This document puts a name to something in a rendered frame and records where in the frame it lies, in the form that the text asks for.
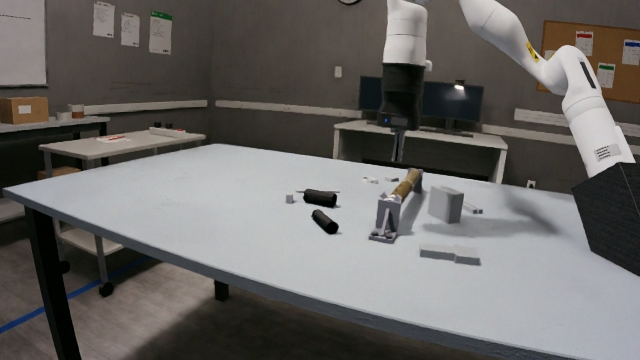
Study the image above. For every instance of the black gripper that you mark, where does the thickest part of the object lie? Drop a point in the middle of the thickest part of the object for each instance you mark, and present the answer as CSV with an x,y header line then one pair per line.
x,y
403,71

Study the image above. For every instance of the black cylinder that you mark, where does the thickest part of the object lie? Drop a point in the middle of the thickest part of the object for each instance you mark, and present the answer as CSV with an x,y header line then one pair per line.
x,y
330,226

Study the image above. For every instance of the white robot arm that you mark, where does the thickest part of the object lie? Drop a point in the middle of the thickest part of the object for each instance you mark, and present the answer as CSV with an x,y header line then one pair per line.
x,y
600,142

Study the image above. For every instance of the short black hose piece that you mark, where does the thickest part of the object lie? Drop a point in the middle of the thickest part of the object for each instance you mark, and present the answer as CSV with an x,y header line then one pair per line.
x,y
320,197

